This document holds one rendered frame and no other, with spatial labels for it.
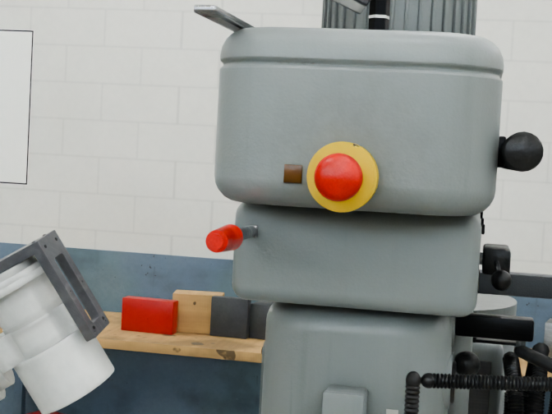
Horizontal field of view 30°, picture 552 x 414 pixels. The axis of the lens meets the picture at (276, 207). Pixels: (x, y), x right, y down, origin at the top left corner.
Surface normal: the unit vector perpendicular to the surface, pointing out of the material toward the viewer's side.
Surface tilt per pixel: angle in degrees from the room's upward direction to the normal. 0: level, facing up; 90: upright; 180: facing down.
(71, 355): 77
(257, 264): 90
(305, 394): 90
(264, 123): 90
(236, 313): 90
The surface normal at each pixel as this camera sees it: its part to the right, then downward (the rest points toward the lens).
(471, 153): 0.48, 0.07
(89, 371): 0.58, -0.22
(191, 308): -0.04, 0.05
